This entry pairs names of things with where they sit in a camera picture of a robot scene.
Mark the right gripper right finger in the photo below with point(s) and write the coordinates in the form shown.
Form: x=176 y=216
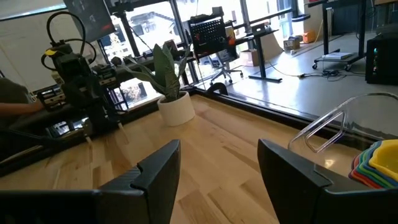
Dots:
x=295 y=193

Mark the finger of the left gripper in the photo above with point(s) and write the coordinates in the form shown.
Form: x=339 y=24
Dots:
x=123 y=132
x=88 y=135

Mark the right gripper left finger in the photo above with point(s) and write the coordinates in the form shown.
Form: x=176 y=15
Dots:
x=149 y=193

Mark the purple measuring cup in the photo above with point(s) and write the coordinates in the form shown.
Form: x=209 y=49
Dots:
x=360 y=179

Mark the orange measuring cup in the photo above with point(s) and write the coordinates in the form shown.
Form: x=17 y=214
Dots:
x=362 y=176

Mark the red measuring cup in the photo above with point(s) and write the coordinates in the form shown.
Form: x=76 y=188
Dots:
x=363 y=173

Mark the teal measuring cup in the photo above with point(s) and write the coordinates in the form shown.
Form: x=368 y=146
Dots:
x=366 y=171

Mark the green measuring cup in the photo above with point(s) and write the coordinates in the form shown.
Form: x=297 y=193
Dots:
x=367 y=168

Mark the blue measuring cup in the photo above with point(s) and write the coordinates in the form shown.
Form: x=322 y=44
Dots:
x=369 y=165

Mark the yellow measuring cup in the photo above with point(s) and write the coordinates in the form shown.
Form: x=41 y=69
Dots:
x=387 y=157

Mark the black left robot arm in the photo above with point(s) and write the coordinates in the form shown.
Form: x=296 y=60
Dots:
x=46 y=119

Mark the person's forearm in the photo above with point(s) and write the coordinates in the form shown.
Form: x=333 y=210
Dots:
x=18 y=109

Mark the clear plastic basket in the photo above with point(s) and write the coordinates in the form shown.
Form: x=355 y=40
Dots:
x=367 y=118

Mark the potted plant in white pot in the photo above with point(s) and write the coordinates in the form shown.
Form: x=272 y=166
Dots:
x=175 y=109

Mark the person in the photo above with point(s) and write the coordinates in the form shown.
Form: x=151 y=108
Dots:
x=12 y=91

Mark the black hanging monitor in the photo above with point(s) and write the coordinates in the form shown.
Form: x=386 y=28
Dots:
x=90 y=17

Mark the office chair on casters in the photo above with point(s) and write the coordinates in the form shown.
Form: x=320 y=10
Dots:
x=225 y=73

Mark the black standing desk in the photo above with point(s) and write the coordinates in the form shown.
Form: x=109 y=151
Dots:
x=260 y=56

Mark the cardboard box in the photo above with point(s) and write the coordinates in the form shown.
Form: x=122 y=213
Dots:
x=291 y=43
x=249 y=57

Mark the white book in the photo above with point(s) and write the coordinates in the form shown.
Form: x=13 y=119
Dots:
x=337 y=56

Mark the orange box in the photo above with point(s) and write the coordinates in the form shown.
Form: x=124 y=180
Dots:
x=309 y=36

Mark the black computer tower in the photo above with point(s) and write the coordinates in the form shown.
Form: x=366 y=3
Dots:
x=384 y=62

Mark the laptop computer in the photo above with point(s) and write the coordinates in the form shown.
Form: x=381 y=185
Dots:
x=259 y=28

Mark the black metal post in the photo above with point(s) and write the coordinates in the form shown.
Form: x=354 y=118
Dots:
x=129 y=37

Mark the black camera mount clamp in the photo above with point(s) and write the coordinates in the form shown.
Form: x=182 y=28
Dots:
x=217 y=84

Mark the black rolling desk frame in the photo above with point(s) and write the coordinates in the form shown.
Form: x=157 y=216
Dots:
x=325 y=28

